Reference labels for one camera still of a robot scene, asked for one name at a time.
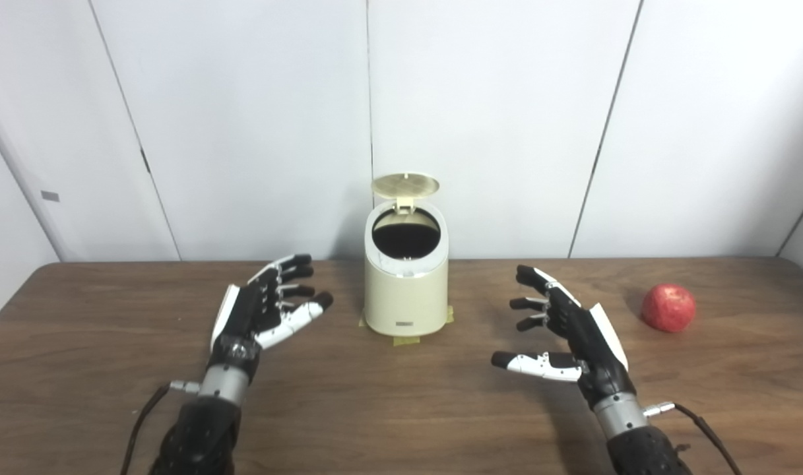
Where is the cream-colored bin body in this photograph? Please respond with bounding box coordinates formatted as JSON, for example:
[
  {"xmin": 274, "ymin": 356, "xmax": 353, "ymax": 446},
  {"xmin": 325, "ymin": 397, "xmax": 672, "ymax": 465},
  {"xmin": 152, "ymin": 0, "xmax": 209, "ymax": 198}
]
[{"xmin": 363, "ymin": 198, "xmax": 449, "ymax": 337}]

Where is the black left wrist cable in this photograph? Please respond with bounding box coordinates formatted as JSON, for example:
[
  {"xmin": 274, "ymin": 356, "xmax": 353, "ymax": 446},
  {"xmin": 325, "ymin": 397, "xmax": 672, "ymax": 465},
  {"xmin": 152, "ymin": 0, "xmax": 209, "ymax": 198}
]
[{"xmin": 119, "ymin": 380, "xmax": 203, "ymax": 475}]

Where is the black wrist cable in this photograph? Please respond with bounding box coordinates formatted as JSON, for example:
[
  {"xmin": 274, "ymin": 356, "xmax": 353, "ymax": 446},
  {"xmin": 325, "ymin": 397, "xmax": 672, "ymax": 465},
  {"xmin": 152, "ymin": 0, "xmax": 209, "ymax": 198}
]
[
  {"xmin": 642, "ymin": 401, "xmax": 743, "ymax": 475},
  {"xmin": 119, "ymin": 380, "xmax": 203, "ymax": 475}
]

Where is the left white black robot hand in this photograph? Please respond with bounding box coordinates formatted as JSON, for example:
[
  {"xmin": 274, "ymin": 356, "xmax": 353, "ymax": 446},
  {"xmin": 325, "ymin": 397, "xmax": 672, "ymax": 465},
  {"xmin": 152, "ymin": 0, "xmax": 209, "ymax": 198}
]
[{"xmin": 209, "ymin": 254, "xmax": 334, "ymax": 382}]

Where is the red apple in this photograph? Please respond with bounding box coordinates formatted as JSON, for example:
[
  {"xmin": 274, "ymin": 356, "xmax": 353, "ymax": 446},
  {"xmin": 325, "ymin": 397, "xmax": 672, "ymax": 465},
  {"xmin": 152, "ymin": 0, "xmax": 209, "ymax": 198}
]
[{"xmin": 641, "ymin": 284, "xmax": 697, "ymax": 333}]

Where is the cream round bin lid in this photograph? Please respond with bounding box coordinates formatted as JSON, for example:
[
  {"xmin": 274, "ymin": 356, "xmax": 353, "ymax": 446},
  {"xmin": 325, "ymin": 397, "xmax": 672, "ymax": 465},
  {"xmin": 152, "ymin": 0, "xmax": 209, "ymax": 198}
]
[{"xmin": 371, "ymin": 173, "xmax": 441, "ymax": 213}]

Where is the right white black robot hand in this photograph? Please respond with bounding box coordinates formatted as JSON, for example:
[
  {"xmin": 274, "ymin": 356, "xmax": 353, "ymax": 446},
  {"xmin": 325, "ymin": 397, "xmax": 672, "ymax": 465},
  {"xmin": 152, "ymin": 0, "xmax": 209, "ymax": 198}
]
[{"xmin": 492, "ymin": 265, "xmax": 637, "ymax": 413}]

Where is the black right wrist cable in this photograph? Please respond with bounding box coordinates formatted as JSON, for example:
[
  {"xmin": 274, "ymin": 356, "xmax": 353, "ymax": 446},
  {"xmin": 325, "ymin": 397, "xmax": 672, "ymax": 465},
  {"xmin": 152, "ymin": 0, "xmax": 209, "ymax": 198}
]
[{"xmin": 642, "ymin": 401, "xmax": 743, "ymax": 475}]

